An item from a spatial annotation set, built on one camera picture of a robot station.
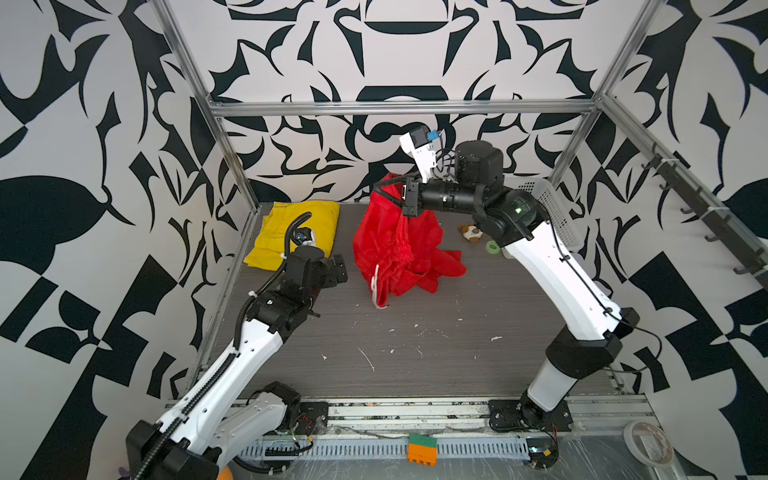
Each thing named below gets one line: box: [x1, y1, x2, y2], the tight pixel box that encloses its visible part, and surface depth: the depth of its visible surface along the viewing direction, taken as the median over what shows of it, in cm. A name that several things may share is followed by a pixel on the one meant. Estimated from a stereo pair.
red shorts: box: [353, 173, 467, 307], surface depth 71 cm
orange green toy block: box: [407, 434, 437, 467], surface depth 70 cm
